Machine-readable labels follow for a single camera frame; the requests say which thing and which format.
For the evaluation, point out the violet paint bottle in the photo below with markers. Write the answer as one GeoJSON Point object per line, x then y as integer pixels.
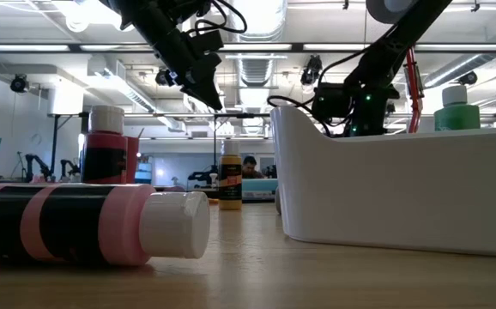
{"type": "Point", "coordinates": [175, 188]}

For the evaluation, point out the green paint bottle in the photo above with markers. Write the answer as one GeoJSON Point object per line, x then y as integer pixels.
{"type": "Point", "coordinates": [457, 116]}

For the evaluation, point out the background black rig frame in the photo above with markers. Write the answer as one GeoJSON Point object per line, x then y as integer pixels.
{"type": "Point", "coordinates": [239, 115]}

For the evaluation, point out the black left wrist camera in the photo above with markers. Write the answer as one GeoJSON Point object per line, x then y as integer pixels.
{"type": "Point", "coordinates": [209, 41]}

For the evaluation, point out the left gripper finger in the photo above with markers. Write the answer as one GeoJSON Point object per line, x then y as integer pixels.
{"type": "Point", "coordinates": [209, 68]}
{"type": "Point", "coordinates": [201, 96]}

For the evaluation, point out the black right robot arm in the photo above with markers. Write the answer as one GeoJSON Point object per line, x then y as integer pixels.
{"type": "Point", "coordinates": [385, 47]}

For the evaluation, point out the background blue screen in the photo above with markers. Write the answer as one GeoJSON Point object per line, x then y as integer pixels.
{"type": "Point", "coordinates": [145, 171]}

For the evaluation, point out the pink-red plastic cup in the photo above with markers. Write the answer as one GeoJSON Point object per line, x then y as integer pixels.
{"type": "Point", "coordinates": [134, 159]}

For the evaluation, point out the background black robot arm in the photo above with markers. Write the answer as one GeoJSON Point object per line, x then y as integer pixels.
{"type": "Point", "coordinates": [201, 176]}
{"type": "Point", "coordinates": [38, 162]}

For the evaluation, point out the red paint bottle black label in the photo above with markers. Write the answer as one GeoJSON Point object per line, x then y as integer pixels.
{"type": "Point", "coordinates": [104, 163]}

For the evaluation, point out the pink paint bottle black label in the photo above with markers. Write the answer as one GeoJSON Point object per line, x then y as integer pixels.
{"type": "Point", "coordinates": [72, 223]}

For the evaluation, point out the yellow paint bottle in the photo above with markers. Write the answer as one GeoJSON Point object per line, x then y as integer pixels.
{"type": "Point", "coordinates": [231, 171]}

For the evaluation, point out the person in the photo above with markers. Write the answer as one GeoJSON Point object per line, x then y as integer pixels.
{"type": "Point", "coordinates": [250, 164]}

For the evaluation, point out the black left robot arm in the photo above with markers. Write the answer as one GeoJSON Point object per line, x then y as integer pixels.
{"type": "Point", "coordinates": [145, 21]}

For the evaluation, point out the white plastic bin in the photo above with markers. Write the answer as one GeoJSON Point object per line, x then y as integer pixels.
{"type": "Point", "coordinates": [402, 193]}

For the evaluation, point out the black ceiling spotlight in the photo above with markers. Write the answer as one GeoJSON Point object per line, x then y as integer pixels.
{"type": "Point", "coordinates": [162, 78]}
{"type": "Point", "coordinates": [468, 78]}
{"type": "Point", "coordinates": [311, 70]}
{"type": "Point", "coordinates": [18, 83]}

